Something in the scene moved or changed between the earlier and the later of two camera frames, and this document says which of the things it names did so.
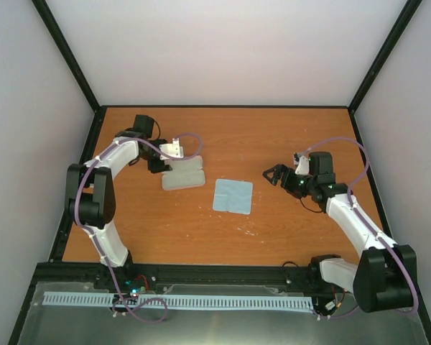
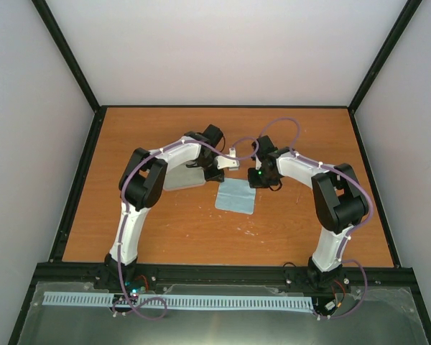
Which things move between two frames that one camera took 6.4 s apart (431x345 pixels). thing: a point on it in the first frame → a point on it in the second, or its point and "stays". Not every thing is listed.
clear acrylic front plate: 98,325 stays
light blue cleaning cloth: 233,196 stays
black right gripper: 286,184 → 254,184
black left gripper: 159,167 → 212,176
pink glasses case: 186,173 stays
